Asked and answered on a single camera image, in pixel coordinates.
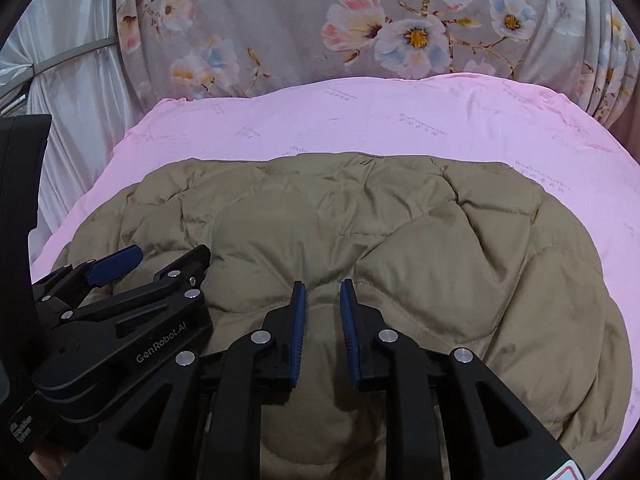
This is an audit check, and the silver satin curtain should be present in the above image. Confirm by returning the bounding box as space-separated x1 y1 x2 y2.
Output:
0 0 147 241

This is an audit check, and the olive quilted jacket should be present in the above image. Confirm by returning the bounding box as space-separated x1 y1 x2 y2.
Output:
54 153 632 479

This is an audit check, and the grey floral blanket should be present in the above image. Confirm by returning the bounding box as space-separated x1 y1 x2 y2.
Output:
115 0 639 126

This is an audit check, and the pink bed sheet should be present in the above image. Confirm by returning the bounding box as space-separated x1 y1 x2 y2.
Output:
32 74 639 479

